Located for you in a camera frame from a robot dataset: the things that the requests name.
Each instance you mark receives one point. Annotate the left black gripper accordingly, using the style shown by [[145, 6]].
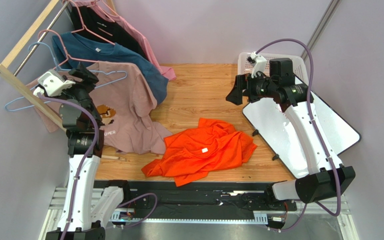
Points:
[[87, 76]]

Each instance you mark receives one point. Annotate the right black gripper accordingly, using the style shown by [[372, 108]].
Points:
[[246, 87]]

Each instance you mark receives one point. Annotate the orange t-shirt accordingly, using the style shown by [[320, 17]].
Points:
[[214, 145]]

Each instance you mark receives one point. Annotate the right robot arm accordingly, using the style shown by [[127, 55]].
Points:
[[327, 176]]

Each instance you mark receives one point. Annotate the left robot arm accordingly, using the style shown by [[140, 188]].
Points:
[[80, 219]]

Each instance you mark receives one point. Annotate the pink hanger on blue shirt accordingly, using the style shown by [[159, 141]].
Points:
[[72, 49]]

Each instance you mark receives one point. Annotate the blue t-shirt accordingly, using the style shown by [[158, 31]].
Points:
[[155, 80]]

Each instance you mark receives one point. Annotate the black t-shirt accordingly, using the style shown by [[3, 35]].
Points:
[[93, 27]]

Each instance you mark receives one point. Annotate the mauve pixel-print t-shirt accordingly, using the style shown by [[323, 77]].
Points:
[[124, 101]]

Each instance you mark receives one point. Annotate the pink t-shirt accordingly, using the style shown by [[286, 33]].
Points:
[[143, 42]]

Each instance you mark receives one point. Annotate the white plastic basket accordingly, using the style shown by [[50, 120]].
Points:
[[298, 65]]

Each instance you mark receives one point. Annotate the whiteboard with red writing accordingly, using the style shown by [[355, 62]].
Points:
[[279, 133]]

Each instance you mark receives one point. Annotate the metal rack rod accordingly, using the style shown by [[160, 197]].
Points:
[[37, 33]]

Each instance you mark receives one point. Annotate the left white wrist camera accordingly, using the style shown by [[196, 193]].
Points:
[[52, 84]]

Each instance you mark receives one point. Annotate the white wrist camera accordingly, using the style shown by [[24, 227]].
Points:
[[52, 84], [258, 63]]

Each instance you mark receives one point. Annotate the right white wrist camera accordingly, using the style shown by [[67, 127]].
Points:
[[258, 63]]

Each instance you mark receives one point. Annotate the wooden clothes rack frame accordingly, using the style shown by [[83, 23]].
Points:
[[13, 80]]

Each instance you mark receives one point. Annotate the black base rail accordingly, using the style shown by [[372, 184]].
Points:
[[201, 200]]

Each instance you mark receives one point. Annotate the aluminium mounting frame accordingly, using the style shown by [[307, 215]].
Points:
[[342, 224]]

